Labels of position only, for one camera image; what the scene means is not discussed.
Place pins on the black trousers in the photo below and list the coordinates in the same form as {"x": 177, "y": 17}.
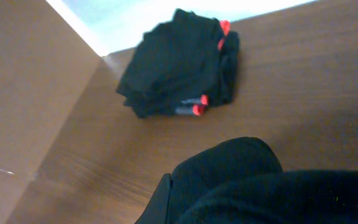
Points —
{"x": 242, "y": 181}

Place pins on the cardboard box flap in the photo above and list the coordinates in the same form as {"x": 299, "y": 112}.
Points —
{"x": 44, "y": 67}

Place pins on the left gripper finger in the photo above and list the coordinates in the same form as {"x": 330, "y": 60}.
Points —
{"x": 156, "y": 210}

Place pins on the folded black clothes stack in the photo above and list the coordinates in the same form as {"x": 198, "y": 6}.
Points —
{"x": 182, "y": 66}

